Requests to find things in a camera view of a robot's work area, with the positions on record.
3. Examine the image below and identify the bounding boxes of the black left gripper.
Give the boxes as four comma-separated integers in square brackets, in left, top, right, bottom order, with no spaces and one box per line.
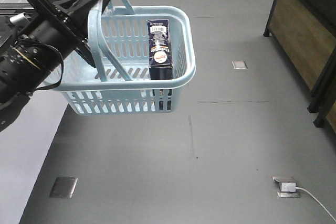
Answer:
[27,0,110,67]

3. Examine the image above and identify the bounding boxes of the light blue plastic basket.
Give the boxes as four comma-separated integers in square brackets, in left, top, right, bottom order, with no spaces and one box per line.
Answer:
[45,0,196,115]

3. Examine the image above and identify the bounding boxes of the dark blue cookie box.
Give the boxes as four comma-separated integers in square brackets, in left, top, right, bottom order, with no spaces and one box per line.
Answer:
[146,19,174,80]

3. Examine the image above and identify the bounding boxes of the small steel floor plate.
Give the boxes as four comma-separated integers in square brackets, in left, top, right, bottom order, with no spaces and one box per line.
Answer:
[232,60,248,69]

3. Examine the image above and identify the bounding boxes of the near white chest freezer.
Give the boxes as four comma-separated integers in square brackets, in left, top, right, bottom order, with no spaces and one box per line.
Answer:
[1,90,67,223]

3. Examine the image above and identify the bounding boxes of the closed steel floor socket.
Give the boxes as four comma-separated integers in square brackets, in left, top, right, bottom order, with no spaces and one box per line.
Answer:
[49,176,78,199]

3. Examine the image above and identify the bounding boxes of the wooden black-framed display stand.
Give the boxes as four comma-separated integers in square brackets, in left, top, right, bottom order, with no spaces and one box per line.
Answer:
[264,0,335,113]

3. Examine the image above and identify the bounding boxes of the open floor socket box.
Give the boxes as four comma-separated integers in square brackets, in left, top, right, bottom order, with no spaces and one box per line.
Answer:
[272,176,300,198]

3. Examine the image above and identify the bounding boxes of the white power adapter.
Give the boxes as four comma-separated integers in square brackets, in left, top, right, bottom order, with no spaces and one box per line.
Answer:
[279,182,297,193]

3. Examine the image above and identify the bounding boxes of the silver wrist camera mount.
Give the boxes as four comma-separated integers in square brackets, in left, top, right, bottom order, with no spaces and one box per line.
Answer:
[9,12,31,26]

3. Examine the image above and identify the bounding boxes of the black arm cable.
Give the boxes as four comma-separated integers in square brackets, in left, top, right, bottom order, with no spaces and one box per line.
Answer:
[15,35,65,92]

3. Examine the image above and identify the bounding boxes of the white power cable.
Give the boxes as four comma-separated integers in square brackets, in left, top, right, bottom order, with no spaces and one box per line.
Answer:
[295,186,336,222]

